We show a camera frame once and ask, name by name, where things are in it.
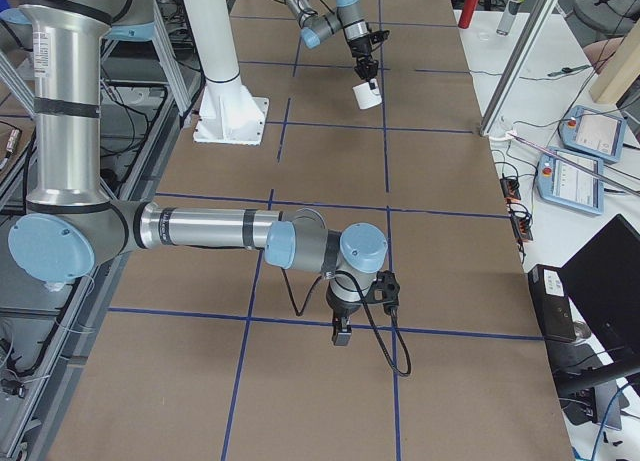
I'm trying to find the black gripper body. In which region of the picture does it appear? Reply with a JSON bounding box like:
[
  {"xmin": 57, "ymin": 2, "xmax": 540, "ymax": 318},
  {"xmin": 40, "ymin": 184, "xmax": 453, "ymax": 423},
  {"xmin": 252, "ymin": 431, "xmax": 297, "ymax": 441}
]
[
  {"xmin": 326, "ymin": 291, "xmax": 361, "ymax": 334},
  {"xmin": 354, "ymin": 54, "xmax": 379, "ymax": 79}
]

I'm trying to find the white smiley enamel mug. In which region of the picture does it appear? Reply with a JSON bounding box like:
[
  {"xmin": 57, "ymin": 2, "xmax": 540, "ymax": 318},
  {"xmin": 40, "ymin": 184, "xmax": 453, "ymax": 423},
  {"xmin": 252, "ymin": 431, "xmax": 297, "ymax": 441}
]
[{"xmin": 352, "ymin": 78, "xmax": 382, "ymax": 110}]

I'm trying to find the red bottle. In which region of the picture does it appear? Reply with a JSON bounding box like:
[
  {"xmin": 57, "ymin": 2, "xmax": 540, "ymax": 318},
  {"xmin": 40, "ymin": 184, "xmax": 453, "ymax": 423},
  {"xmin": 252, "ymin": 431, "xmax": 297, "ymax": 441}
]
[{"xmin": 458, "ymin": 0, "xmax": 479, "ymax": 29}]

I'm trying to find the grey water bottle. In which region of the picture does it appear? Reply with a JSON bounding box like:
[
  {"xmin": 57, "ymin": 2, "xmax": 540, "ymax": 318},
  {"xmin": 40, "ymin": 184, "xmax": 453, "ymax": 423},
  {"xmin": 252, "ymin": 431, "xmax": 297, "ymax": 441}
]
[{"xmin": 496, "ymin": 0, "xmax": 524, "ymax": 36}]

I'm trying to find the black desktop box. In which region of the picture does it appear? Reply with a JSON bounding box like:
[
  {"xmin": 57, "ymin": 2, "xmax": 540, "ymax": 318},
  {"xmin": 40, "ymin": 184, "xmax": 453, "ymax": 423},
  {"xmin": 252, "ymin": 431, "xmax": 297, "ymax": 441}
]
[{"xmin": 528, "ymin": 264, "xmax": 576, "ymax": 343}]

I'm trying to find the near blue teach pendant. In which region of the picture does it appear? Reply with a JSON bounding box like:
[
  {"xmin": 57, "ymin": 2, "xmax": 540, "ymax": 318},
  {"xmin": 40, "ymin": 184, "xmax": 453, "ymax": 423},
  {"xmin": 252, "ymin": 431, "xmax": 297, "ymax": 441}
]
[{"xmin": 536, "ymin": 148, "xmax": 604, "ymax": 215}]

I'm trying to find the blue teach pendant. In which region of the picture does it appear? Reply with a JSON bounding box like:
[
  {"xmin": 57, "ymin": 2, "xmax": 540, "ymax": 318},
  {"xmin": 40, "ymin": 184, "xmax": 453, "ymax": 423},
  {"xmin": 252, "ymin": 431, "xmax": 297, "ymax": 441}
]
[
  {"xmin": 561, "ymin": 105, "xmax": 627, "ymax": 164},
  {"xmin": 536, "ymin": 148, "xmax": 604, "ymax": 215}
]

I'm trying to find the far blue teach pendant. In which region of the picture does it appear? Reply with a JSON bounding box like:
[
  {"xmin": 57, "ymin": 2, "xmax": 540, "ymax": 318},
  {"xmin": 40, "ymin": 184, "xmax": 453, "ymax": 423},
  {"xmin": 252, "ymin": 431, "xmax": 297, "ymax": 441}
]
[{"xmin": 561, "ymin": 105, "xmax": 627, "ymax": 164}]

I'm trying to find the black monitor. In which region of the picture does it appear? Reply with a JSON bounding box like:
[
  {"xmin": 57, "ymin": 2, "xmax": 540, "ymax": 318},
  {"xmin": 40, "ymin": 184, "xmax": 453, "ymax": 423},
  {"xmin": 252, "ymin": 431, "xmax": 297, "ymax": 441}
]
[{"xmin": 556, "ymin": 214, "xmax": 639, "ymax": 396}]

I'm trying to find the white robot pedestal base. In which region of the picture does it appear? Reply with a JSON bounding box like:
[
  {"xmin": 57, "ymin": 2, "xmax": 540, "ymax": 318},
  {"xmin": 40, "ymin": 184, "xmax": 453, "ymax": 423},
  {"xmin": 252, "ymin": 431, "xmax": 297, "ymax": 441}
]
[{"xmin": 184, "ymin": 0, "xmax": 269, "ymax": 145}]

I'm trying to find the aluminium frame post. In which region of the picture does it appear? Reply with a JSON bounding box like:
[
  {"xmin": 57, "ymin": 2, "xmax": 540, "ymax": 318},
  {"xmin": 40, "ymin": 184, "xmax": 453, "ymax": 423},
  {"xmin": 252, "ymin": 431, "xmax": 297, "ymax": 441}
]
[{"xmin": 479, "ymin": 0, "xmax": 558, "ymax": 136}]

